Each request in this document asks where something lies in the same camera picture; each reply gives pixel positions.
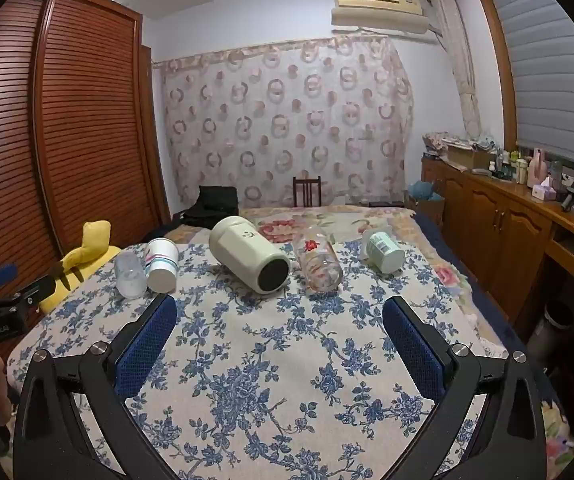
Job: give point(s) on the large cream insulated cup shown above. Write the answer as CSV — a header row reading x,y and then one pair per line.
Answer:
x,y
242,250

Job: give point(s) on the pink bottle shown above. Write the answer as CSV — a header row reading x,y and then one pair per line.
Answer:
x,y
539,167

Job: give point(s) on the clear plastic cup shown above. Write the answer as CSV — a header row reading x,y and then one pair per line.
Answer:
x,y
129,280

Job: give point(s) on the dark wooden chair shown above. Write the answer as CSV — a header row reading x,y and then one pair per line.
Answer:
x,y
307,192

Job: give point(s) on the white green bottle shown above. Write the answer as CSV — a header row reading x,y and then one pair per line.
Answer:
x,y
522,172

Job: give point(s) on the circle patterned curtain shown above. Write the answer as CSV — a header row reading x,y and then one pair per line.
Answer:
x,y
277,120

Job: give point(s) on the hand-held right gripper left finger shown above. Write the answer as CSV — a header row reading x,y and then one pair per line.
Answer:
x,y
147,347

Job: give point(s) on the yellow plush toy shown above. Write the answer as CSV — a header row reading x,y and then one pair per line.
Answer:
x,y
94,240

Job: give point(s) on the cardboard box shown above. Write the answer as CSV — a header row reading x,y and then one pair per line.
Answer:
x,y
467,157

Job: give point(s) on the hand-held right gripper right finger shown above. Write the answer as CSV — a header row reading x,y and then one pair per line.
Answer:
x,y
412,350

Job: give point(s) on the cream tied curtain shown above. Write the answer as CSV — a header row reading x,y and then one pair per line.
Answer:
x,y
459,60

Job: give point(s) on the white striped paper cup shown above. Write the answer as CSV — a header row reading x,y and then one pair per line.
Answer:
x,y
162,270

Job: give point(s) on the cream air conditioner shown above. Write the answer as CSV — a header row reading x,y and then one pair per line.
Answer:
x,y
377,10

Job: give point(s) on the grey trash bin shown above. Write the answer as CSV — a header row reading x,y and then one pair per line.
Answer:
x,y
549,330

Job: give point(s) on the blue floral cloth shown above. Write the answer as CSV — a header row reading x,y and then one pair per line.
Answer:
x,y
267,360

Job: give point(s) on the pink tissue box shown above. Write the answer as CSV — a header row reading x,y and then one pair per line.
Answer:
x,y
546,190

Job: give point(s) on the white cup green label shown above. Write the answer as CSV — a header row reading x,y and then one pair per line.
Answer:
x,y
384,252

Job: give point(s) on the clear glass cup red flowers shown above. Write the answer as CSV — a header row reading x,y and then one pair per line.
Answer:
x,y
317,265

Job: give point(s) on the black bag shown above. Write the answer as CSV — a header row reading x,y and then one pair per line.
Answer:
x,y
217,200

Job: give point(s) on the wooden cabinet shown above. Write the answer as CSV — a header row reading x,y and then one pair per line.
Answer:
x,y
507,220

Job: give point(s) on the wooden slatted wardrobe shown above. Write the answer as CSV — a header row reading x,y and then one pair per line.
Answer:
x,y
82,110

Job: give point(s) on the grey window blind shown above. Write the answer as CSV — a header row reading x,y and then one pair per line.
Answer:
x,y
557,85

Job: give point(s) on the blue soft bag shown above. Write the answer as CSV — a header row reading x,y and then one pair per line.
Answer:
x,y
424,190

